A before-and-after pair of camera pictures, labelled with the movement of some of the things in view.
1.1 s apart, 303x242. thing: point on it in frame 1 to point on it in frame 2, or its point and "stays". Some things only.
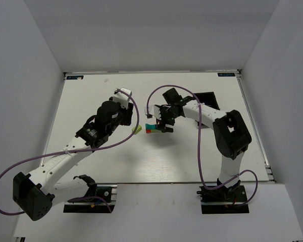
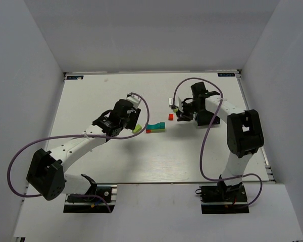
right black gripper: x=163 y=117 to x=186 y=112
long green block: x=156 y=131 stays
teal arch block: x=149 y=126 stays
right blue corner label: x=226 y=74 stays
